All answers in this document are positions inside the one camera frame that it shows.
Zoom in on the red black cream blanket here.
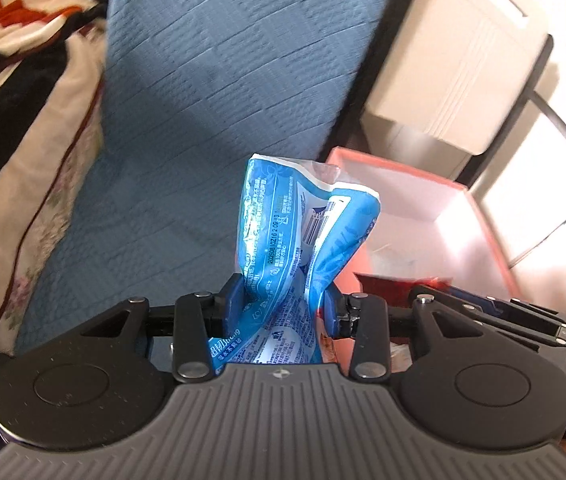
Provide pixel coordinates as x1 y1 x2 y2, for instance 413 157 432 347
0 0 118 241

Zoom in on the blue quilted sofa cover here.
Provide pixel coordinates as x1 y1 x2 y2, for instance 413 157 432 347
13 0 414 356

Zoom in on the floral cream sheet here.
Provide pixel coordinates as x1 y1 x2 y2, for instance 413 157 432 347
0 110 108 356

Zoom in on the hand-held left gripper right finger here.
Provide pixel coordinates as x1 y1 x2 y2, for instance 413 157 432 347
320 282 484 382

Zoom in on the red snack packet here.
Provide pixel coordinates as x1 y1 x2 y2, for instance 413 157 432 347
353 271 456 306

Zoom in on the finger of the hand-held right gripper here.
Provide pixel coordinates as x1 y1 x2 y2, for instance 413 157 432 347
463 305 566 348
446 285 566 337

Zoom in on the pink shoe box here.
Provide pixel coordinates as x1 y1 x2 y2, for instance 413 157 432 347
324 146 523 376

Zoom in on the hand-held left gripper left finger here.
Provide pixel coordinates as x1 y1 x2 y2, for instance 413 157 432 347
78 272 250 384

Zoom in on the blue tissue packet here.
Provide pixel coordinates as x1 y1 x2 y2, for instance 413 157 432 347
207 152 382 367

